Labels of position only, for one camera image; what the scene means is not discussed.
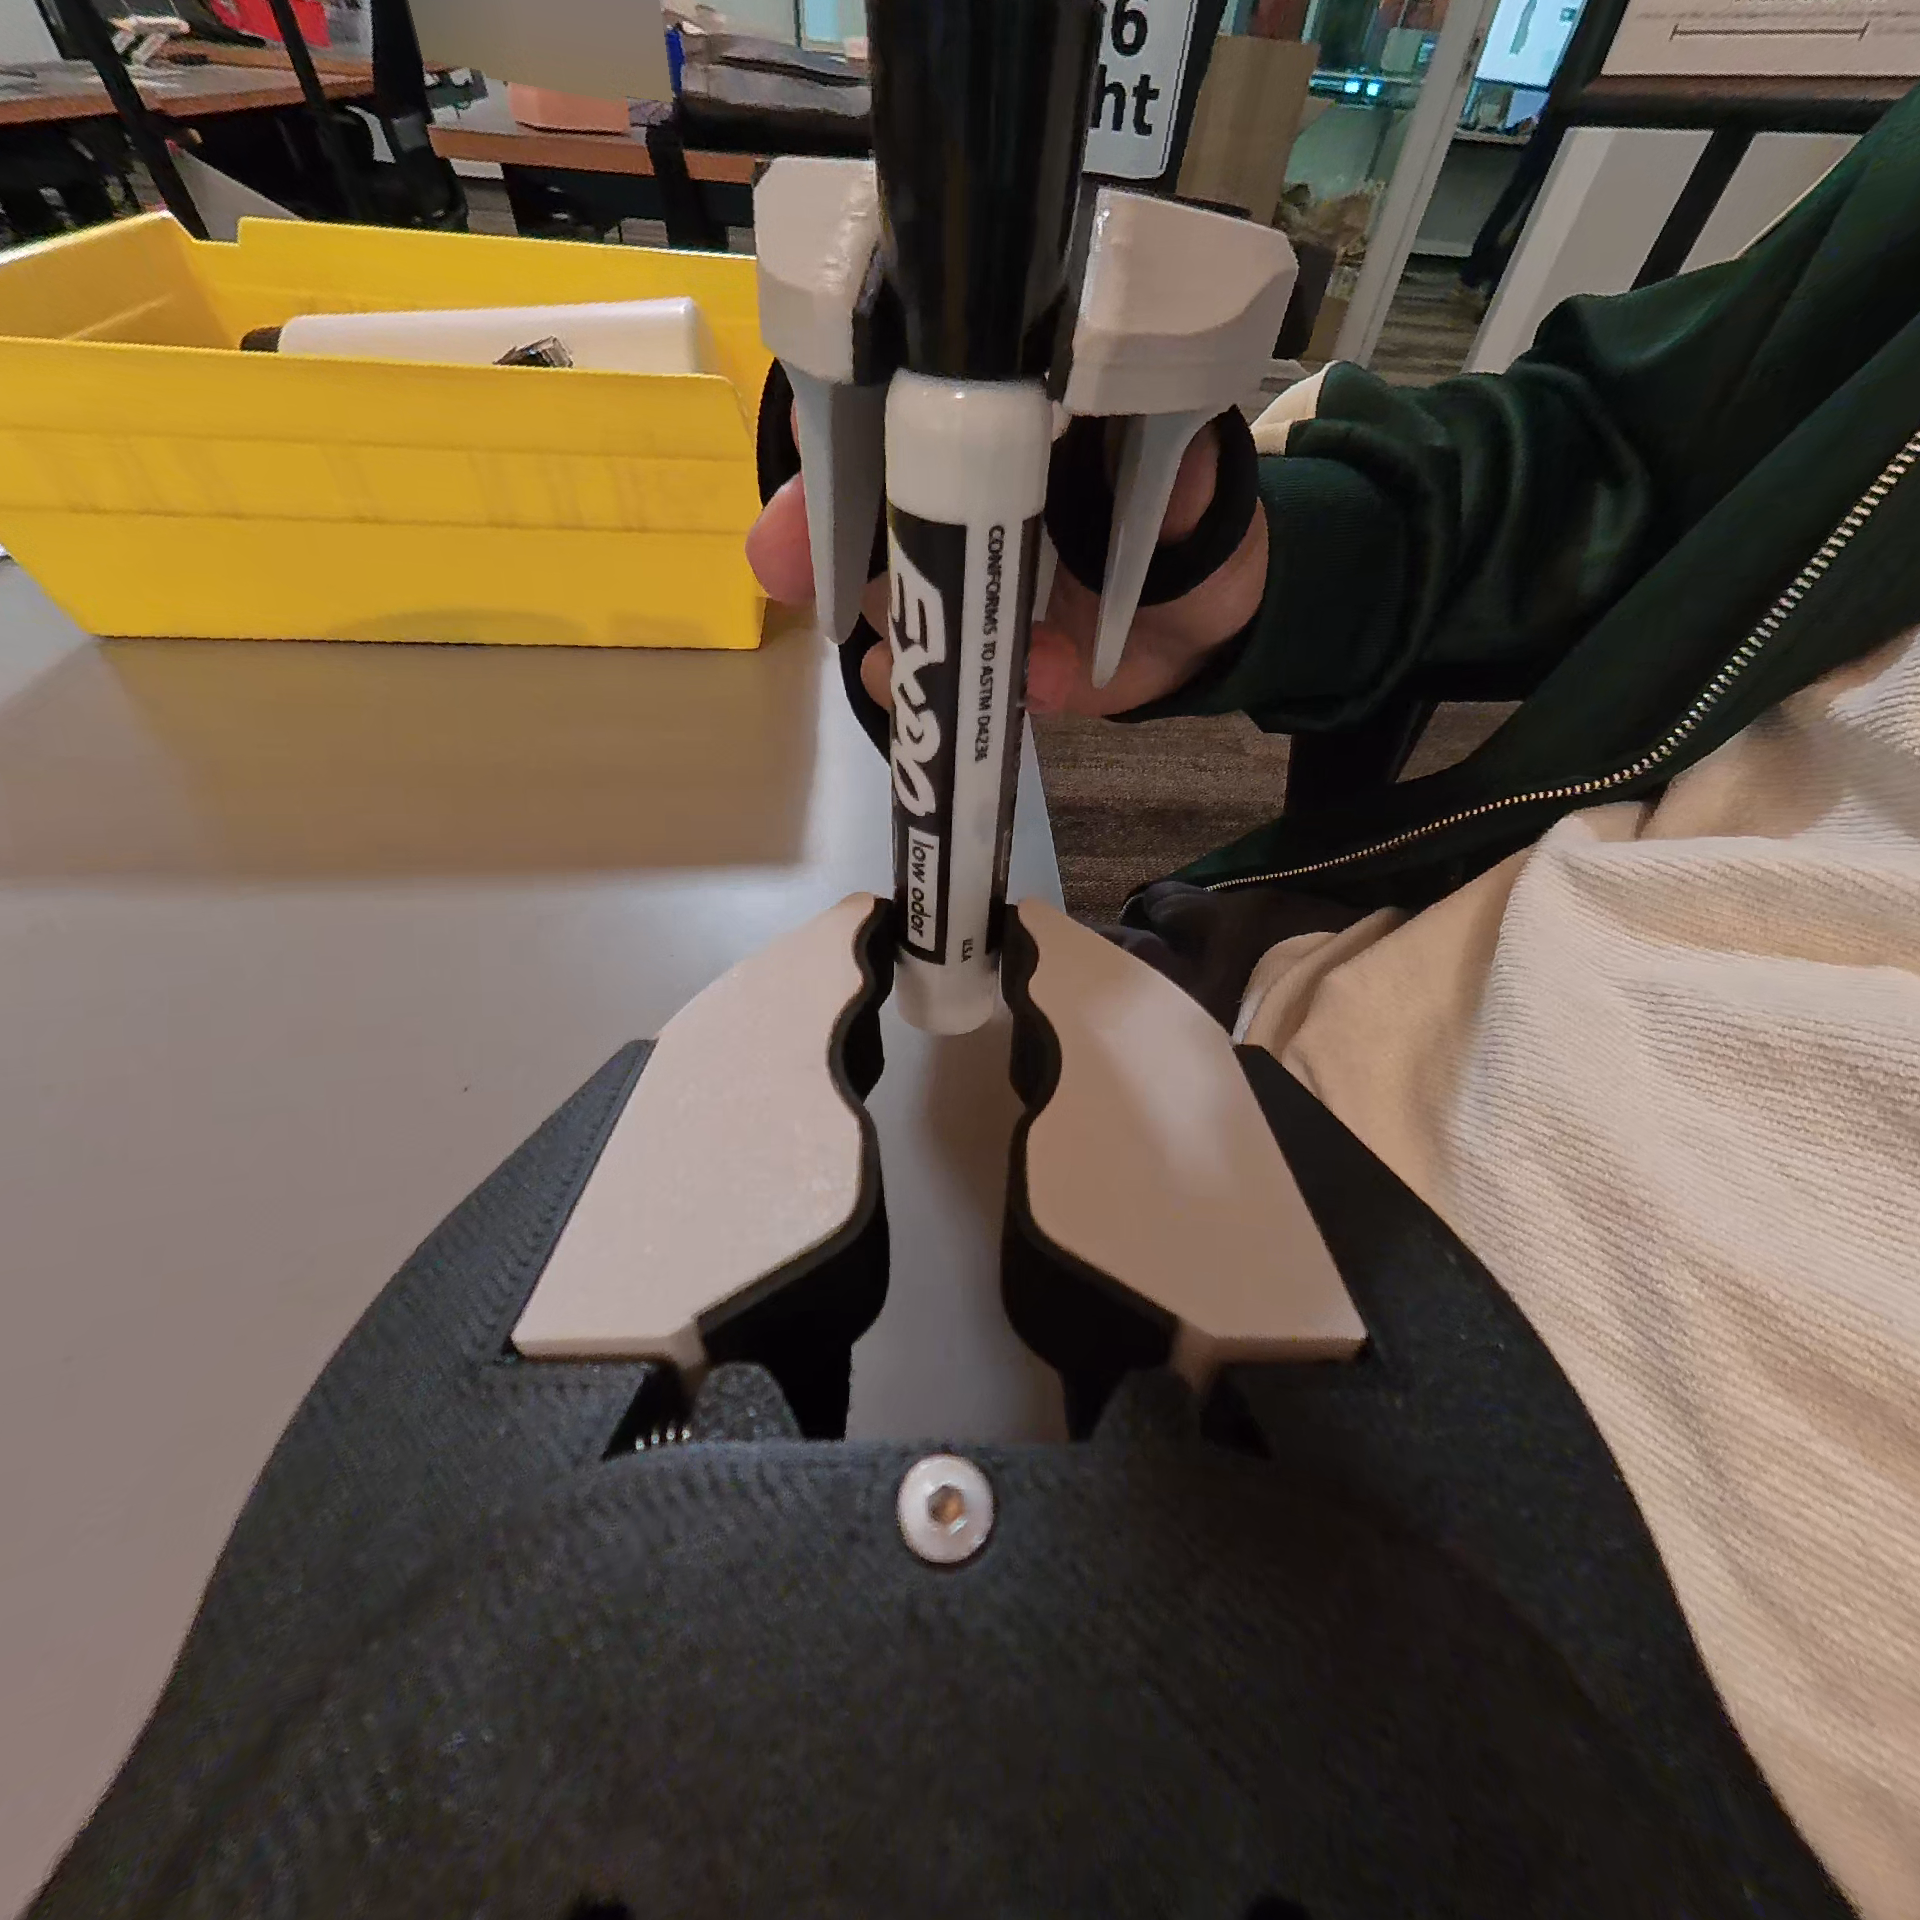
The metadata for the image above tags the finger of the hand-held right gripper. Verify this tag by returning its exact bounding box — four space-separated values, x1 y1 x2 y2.
753 156 901 648
1043 190 1301 690

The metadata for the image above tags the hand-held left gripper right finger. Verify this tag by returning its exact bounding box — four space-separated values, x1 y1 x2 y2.
1001 897 1367 1387

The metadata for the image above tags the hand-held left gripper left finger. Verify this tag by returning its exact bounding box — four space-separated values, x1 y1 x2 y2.
515 892 890 1387

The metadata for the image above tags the black dry erase marker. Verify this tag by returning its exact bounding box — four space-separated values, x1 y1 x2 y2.
867 0 1101 1034

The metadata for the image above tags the yellow plastic bin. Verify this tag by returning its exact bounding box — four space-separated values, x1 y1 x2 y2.
0 211 782 651

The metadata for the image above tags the person's right forearm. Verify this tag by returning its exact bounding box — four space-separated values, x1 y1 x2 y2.
1160 285 1877 728

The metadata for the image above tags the wooden office desk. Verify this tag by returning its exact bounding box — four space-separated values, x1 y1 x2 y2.
0 43 378 130
425 109 759 190

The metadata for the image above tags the grey desk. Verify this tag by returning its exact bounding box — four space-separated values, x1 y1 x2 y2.
0 562 1071 1905

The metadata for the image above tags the person's right hand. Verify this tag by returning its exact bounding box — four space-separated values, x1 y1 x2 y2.
746 423 1269 720

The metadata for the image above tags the brown cardboard box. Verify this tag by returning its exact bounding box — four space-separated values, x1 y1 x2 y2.
1176 37 1319 224

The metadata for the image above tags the white knit shirt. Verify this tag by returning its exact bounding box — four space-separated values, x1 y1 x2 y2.
1234 630 1920 1920

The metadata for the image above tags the black metal stand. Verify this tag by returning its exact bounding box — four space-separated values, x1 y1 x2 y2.
53 0 209 240

